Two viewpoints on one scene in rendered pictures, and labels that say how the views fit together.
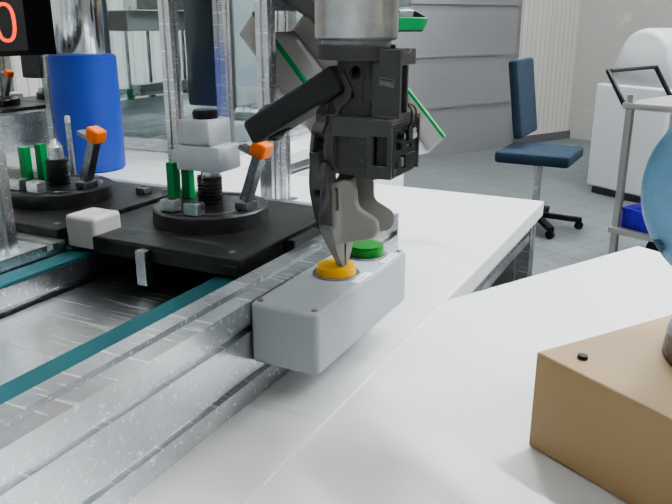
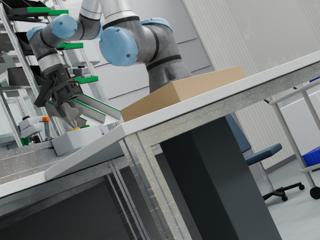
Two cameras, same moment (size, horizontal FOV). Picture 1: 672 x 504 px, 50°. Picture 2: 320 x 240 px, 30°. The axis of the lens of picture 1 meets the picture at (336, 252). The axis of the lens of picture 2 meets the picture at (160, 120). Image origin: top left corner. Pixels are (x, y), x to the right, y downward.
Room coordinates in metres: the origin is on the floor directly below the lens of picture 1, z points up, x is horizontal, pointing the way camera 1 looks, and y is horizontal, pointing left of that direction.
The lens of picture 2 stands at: (-1.32, -0.14, 0.73)
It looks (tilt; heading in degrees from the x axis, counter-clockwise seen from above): 4 degrees up; 356
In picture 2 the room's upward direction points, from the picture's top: 24 degrees counter-clockwise
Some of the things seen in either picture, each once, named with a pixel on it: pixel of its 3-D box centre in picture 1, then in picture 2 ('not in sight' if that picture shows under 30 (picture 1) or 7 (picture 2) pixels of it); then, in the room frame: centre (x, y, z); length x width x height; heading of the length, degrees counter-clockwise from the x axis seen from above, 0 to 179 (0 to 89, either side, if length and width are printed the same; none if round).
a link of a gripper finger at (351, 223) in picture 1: (351, 226); (71, 114); (0.67, -0.01, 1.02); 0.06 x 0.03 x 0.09; 63
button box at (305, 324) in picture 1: (336, 300); (78, 140); (0.69, 0.00, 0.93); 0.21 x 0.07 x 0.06; 153
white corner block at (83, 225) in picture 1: (93, 228); not in sight; (0.82, 0.28, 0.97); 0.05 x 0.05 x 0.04; 63
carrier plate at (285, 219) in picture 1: (212, 226); not in sight; (0.87, 0.15, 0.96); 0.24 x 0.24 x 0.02; 63
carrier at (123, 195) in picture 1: (56, 167); not in sight; (0.98, 0.38, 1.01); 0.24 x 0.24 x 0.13; 63
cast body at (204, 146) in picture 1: (200, 138); (27, 126); (0.87, 0.16, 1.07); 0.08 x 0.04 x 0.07; 63
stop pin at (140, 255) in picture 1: (144, 267); not in sight; (0.75, 0.21, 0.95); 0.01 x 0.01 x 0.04; 63
